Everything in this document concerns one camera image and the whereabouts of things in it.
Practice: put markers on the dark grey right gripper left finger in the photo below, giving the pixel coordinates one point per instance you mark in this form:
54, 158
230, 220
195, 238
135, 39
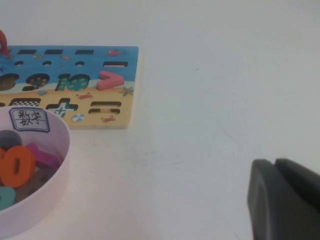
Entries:
275, 207

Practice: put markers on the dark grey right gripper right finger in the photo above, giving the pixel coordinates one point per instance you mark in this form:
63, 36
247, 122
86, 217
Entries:
302, 178

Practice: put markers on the ocean print wooden puzzle board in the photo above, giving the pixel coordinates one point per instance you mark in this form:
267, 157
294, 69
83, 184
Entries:
130, 60

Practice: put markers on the pink greater-than sign piece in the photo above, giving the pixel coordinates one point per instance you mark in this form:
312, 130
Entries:
108, 81

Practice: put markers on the pink plastic bowl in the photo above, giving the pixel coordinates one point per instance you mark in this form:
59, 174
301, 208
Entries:
60, 175

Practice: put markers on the magenta number piece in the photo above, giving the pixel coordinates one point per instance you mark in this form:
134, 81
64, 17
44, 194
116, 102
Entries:
46, 158

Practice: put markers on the orange number ten piece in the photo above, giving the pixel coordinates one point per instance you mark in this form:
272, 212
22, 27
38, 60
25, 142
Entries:
27, 165

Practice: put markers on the handwritten label on pink bowl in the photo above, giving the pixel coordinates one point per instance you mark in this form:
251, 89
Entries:
28, 120

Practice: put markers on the teal number two piece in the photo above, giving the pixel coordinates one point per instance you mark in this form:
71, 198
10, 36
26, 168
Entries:
6, 197

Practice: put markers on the dark grey number piece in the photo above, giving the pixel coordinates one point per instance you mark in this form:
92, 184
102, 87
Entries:
10, 138

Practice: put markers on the red fish peg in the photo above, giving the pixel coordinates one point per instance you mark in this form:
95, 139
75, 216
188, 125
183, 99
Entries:
3, 42

